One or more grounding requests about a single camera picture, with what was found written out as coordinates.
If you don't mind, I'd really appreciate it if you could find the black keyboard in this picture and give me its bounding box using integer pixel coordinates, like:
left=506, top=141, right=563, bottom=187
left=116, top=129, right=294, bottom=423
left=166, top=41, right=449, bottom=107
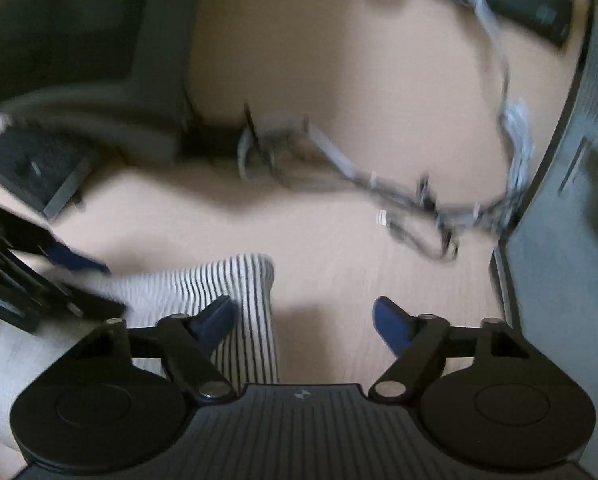
left=0, top=127, right=105, bottom=221

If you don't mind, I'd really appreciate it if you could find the white coiled cable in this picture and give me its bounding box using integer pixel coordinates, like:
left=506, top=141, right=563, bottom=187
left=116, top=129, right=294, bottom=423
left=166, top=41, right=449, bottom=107
left=458, top=0, right=536, bottom=201

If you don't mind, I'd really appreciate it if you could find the black white striped sweater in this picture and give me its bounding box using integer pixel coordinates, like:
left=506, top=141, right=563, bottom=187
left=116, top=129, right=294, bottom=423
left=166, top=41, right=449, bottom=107
left=0, top=252, right=280, bottom=451

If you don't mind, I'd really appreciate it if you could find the black cable bundle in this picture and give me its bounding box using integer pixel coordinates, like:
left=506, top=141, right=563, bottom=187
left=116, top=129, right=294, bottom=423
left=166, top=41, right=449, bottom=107
left=180, top=102, right=530, bottom=261

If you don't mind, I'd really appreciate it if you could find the black monitor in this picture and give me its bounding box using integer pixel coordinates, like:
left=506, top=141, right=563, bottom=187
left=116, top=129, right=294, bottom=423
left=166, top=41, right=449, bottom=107
left=0, top=0, right=197, bottom=164

